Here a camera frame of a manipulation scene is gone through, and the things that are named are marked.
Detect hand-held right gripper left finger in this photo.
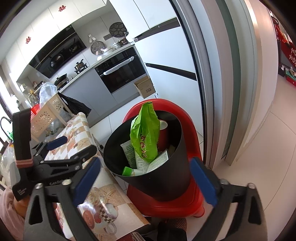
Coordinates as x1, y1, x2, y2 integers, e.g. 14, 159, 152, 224
23, 156, 101, 241

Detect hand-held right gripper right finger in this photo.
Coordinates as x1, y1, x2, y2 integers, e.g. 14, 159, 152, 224
190, 156, 269, 241

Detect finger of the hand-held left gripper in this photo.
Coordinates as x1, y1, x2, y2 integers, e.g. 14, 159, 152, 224
32, 136, 68, 158
40, 145, 98, 176

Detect black trash bin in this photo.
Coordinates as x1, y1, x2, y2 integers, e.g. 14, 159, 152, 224
103, 111, 196, 202

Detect green label plastic bottle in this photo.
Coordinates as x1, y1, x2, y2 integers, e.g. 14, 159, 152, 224
122, 166, 148, 177

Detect green white tube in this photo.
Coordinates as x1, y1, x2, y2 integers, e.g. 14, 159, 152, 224
120, 142, 137, 169

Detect white printed carton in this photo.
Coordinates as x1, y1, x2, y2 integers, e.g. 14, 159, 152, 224
136, 149, 169, 173

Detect red paper cup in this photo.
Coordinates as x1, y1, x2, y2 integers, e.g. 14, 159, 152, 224
157, 119, 169, 152

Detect green snack bag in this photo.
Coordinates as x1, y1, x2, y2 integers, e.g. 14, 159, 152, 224
130, 102, 160, 163

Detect person's left forearm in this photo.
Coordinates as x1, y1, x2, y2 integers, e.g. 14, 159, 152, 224
0, 185, 26, 234

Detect kitchen faucet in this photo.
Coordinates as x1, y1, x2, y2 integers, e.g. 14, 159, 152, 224
0, 116, 12, 142

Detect crumpled clear plastic bag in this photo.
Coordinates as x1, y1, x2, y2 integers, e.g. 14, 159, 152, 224
0, 142, 16, 181

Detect checkered printed tablecloth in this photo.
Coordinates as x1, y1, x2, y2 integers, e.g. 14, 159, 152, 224
30, 112, 151, 241

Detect beige plastic chair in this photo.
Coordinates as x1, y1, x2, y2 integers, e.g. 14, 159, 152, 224
31, 94, 74, 139

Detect red plastic basket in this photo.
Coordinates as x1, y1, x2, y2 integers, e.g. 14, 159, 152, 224
30, 104, 42, 121

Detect black cloth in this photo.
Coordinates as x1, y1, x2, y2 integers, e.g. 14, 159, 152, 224
58, 92, 92, 116

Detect red plastic chair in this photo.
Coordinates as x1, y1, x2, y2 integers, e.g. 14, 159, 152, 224
122, 98, 206, 218

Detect grey kitchen counter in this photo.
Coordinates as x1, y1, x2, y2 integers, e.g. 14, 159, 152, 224
16, 43, 139, 130

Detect black wok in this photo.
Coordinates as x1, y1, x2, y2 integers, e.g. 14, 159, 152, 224
54, 74, 68, 86

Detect dark cooking pot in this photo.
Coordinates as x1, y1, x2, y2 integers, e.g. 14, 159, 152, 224
74, 59, 88, 73

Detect black range hood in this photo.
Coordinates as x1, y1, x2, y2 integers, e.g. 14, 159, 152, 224
28, 25, 87, 79

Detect black built-in oven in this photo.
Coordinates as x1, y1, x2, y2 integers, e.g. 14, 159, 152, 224
94, 47, 148, 94

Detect cardboard box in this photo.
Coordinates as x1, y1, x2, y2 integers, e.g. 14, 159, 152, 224
133, 75, 156, 100

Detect white refrigerator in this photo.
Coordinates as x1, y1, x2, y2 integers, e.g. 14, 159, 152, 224
111, 0, 205, 142

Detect light patterned plate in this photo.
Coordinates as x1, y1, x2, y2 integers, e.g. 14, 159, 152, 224
90, 41, 105, 55

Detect dark patterned plate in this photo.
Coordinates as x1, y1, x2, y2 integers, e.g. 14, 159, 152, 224
109, 22, 127, 37

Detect red printed bag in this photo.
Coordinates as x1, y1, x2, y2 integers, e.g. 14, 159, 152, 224
270, 16, 296, 67

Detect sliding door frame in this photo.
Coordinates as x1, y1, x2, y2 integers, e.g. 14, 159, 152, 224
171, 0, 259, 167

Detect white wall cabinets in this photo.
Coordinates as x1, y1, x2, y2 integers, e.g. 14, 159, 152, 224
0, 0, 111, 77

